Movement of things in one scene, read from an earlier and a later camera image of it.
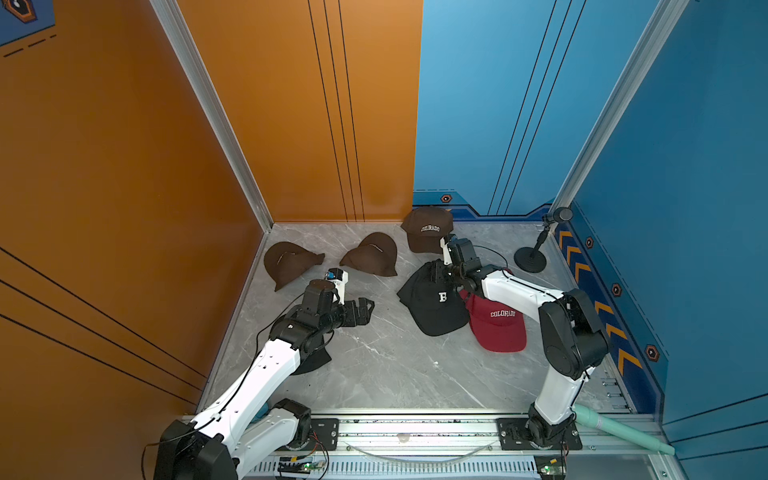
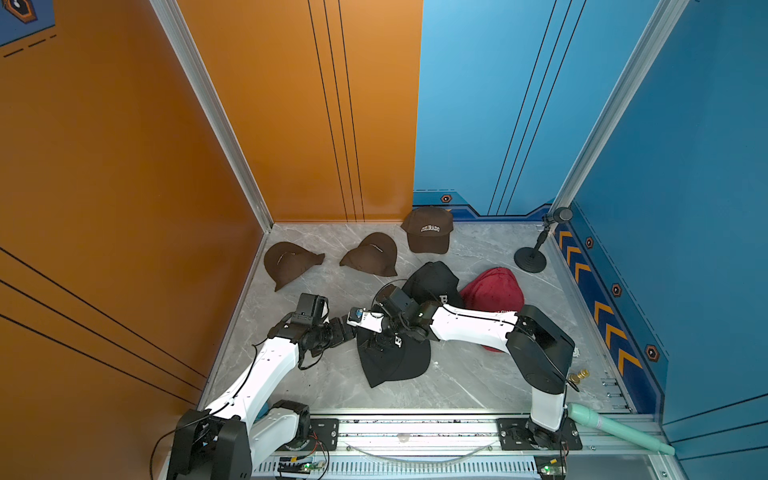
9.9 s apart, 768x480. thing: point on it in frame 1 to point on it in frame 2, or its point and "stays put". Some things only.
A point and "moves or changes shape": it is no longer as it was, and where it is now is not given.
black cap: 312,355 moves or changes shape
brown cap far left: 285,260 stays put
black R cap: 432,299 stays put
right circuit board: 551,467 stays put
